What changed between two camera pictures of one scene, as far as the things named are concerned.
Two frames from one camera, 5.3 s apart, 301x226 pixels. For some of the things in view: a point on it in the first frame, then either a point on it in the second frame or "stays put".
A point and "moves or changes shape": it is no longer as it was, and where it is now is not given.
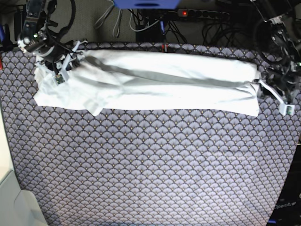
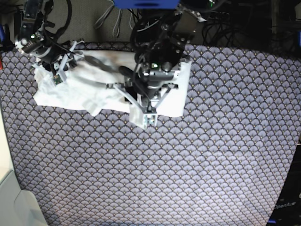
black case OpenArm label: [287, 211] stays put
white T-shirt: [150, 80] moves or changes shape
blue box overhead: [146, 4] stays put
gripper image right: [287, 77] -> [147, 78]
